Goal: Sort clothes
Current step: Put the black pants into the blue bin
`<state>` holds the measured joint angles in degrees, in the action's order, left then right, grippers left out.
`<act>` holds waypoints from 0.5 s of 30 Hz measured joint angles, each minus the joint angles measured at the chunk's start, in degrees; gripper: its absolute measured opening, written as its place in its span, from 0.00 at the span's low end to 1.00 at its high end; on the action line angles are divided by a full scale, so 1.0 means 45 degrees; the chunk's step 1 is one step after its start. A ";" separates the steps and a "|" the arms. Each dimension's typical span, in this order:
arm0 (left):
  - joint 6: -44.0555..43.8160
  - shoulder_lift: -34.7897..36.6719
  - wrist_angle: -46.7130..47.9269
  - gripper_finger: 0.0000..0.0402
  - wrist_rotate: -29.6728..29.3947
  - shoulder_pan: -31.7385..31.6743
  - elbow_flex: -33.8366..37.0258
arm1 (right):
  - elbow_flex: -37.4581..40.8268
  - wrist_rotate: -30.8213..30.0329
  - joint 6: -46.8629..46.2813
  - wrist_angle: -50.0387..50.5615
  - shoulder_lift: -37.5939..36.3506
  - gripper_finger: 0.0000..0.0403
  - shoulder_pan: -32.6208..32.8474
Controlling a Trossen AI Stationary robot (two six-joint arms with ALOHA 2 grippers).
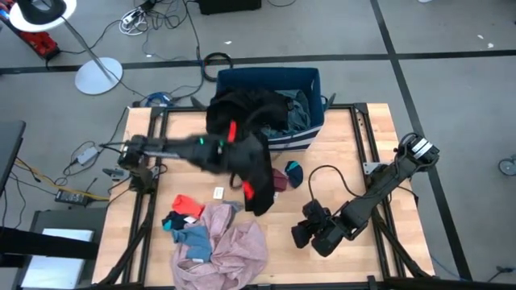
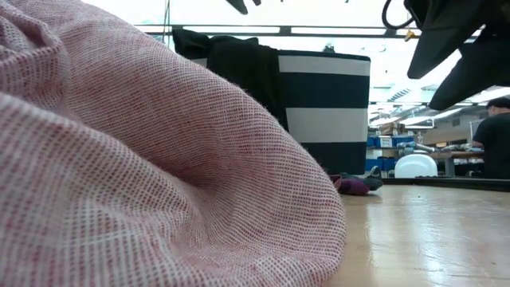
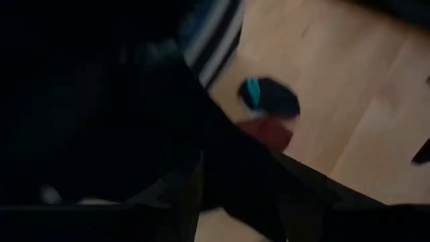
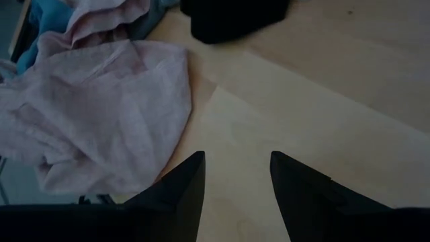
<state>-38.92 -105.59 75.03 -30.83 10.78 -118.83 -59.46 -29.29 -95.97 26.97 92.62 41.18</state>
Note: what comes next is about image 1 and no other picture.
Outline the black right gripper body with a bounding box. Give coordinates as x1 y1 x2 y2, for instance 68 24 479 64
290 199 349 259

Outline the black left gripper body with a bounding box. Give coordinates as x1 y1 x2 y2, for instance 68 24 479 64
219 135 269 175

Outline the black garment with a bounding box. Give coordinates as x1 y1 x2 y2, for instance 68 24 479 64
205 87 291 218

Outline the teal grey shirt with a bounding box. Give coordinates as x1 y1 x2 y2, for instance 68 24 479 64
261 89 312 138

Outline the pink knit garment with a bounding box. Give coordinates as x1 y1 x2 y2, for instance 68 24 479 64
171 202 269 290

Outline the light blue denim garment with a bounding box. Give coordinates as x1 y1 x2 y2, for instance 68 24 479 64
172 225 214 263

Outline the maroon sock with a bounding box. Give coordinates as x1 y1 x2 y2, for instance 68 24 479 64
272 168 289 193

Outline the navy sock teal toe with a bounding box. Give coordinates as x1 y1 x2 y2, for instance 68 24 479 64
162 211 190 232
284 159 304 189

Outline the orange-red sock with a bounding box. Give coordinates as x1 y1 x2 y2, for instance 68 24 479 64
172 194 206 219

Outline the navy white-striped fabric bin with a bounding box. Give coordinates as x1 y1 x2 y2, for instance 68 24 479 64
215 67 327 152

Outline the grey power adapter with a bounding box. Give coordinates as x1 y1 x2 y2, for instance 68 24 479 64
76 146 100 165

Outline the black box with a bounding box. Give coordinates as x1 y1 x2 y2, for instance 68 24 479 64
197 0 263 16

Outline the white floor lamp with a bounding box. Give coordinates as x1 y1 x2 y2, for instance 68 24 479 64
8 0 124 96

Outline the black power brick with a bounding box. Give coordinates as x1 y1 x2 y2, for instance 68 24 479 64
54 188 92 206

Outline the grey caster wheel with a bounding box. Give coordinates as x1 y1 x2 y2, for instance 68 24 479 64
498 155 516 177

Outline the white panel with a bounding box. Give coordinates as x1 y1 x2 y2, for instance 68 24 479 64
22 228 96 289

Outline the black bar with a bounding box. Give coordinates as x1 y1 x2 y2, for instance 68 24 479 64
0 226 101 261

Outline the dark desk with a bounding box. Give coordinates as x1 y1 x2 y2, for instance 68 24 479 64
0 119 27 198

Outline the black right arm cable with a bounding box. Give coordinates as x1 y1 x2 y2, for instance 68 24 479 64
307 164 364 203

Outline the blue cable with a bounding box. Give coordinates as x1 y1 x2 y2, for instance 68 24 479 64
144 91 177 108

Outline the black coiled cable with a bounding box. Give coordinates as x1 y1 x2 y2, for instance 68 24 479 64
201 52 235 84

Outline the black aluminium table frame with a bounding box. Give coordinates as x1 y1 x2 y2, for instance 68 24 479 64
94 102 436 290

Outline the black cable tangle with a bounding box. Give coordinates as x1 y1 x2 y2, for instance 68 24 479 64
139 0 202 61

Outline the white cable bundle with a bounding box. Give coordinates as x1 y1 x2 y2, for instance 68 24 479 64
119 7 150 37

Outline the black cable plug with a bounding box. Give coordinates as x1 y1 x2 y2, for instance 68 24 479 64
487 265 515 283

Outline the yellow cable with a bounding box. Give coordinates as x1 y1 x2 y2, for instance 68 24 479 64
15 156 110 201

